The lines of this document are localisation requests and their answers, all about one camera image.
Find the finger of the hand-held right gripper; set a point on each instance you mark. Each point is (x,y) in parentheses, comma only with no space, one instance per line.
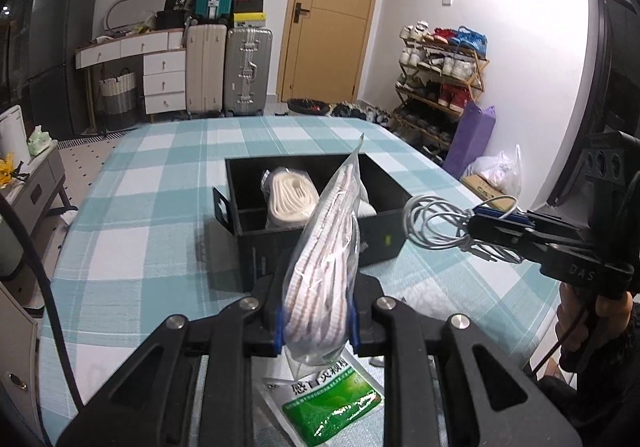
(500,237)
(500,217)

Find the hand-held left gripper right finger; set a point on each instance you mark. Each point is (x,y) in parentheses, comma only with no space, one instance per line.
(354,327)

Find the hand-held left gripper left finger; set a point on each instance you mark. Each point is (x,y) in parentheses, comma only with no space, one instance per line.
(279,327)

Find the striped laces bag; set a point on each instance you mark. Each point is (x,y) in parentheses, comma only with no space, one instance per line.
(320,267)

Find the bubble wrap pouch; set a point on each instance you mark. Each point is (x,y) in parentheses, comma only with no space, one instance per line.
(420,297)

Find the green medicine packet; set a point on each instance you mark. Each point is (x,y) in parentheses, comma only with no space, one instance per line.
(325,402)

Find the cream laces bag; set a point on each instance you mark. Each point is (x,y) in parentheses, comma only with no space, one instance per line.
(292,197)

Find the person's right forearm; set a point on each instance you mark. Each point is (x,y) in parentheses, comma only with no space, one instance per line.
(615,377)

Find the person's right hand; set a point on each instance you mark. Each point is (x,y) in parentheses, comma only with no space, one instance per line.
(567,312)

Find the flat cardboard box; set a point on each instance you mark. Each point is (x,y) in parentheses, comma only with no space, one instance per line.
(492,202)

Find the white plastic bag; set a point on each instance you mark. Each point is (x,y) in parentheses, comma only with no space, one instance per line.
(497,172)

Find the purple bag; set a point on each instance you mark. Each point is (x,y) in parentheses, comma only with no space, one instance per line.
(472,142)

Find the black flat panel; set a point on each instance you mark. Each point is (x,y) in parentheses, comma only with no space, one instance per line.
(590,102)

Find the wooden shoe rack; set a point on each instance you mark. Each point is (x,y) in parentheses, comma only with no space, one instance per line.
(477,77)

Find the rows of racked shoes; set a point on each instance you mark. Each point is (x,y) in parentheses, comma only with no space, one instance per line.
(440,67)

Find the checkered tablecloth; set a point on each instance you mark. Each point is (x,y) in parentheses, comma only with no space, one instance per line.
(150,207)

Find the pile of loose shoes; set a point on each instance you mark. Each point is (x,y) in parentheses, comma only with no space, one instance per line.
(345,109)

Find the wooden door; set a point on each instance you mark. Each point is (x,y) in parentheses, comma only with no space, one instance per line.
(330,52)

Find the silver suitcase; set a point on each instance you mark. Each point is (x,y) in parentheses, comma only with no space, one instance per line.
(248,72)

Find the light grey cabinet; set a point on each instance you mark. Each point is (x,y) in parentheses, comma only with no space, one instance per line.
(20,352)

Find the cream suitcase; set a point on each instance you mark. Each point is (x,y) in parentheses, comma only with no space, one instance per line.
(206,72)

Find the grey low cabinet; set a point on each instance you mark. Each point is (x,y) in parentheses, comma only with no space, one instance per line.
(45,182)

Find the white desk with drawers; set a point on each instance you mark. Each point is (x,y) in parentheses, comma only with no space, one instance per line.
(162,77)

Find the woven laundry basket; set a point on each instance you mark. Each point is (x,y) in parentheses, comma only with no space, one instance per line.
(117,99)

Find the green tissue pack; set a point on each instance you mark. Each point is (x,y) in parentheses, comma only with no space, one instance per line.
(40,142)

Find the yellow black shoe box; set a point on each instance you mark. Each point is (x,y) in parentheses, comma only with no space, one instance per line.
(249,20)

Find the black red shoe box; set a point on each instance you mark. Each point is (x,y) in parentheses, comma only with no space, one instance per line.
(248,1)

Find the white air purifier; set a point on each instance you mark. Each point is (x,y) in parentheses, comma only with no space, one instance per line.
(11,137)

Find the black paper bag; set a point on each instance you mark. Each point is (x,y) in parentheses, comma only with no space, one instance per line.
(176,7)

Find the grey refrigerator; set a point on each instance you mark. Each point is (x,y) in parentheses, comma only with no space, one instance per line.
(60,52)

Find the dark wardrobe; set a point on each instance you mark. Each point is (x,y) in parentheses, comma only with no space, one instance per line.
(15,52)

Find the grey oval tube frame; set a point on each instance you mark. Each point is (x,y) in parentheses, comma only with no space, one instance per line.
(112,9)

